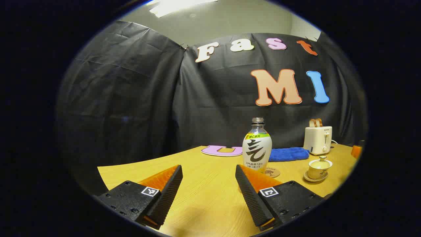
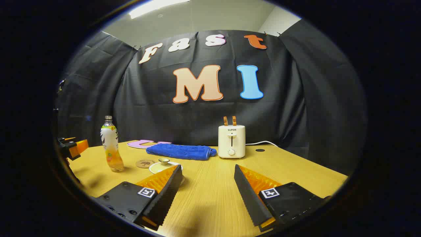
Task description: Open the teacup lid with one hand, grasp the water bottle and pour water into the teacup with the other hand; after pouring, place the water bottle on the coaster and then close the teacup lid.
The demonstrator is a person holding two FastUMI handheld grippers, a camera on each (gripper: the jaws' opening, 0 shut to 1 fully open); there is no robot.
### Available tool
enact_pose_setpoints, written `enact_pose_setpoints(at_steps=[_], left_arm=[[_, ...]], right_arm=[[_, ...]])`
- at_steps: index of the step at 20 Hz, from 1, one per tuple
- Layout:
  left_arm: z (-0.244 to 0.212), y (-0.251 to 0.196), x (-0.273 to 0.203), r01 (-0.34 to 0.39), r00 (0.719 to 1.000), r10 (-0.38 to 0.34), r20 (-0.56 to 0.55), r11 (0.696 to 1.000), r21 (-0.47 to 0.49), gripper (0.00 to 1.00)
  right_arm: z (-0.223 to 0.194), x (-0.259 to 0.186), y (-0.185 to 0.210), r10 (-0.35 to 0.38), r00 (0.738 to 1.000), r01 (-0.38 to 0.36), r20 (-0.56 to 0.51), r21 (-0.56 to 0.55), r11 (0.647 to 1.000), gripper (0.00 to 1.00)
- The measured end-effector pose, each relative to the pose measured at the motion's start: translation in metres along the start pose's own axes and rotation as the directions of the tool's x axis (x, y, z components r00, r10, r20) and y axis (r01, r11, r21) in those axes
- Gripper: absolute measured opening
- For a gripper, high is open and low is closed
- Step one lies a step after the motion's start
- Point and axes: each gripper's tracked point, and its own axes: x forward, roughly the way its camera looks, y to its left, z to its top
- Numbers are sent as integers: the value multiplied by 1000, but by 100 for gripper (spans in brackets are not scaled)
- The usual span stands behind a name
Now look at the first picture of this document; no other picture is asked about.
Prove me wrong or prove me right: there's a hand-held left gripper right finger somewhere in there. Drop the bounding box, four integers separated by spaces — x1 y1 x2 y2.
235 165 326 231

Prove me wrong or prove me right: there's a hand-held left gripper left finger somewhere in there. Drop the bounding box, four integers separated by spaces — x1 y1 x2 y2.
93 165 183 230

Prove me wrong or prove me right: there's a white porcelain teacup lid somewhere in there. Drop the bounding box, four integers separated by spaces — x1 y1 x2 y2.
309 156 333 170

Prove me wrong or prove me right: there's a clear plastic water bottle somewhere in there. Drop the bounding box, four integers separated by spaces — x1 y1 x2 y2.
242 118 273 174

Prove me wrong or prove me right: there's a white porcelain teacup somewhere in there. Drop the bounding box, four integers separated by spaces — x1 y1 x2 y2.
308 166 330 180

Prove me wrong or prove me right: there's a cream toaster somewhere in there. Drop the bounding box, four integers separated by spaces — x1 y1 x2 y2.
303 126 333 156

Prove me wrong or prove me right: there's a white porcelain saucer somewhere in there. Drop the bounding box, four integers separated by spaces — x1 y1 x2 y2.
303 171 329 182

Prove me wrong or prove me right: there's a pink letter cutout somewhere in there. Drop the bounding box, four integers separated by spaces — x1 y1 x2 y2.
201 145 244 157

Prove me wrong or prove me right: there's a blue towel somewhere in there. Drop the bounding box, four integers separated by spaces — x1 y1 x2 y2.
269 147 310 162

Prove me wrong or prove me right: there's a black backdrop cloth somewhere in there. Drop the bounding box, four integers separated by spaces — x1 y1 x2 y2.
56 20 367 195

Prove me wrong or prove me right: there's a ceiling light panel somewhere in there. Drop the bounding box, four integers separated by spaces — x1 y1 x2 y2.
149 0 218 18

